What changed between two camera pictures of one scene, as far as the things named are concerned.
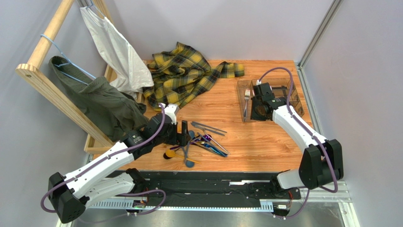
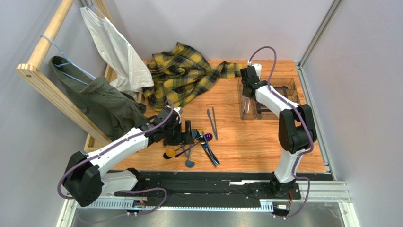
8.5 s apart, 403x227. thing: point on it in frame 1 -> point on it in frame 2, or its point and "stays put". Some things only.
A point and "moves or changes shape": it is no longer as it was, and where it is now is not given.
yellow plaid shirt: x=179 y=74 stays put
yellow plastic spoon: x=170 y=153 stays put
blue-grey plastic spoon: x=189 y=163 stays put
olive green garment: x=117 y=111 stays put
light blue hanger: x=67 y=63 stays put
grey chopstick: x=209 y=126 -> x=214 y=124
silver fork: x=247 y=95 stays put
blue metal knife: x=213 y=149 moves or changes shape
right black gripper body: x=256 y=111 -> x=247 y=91
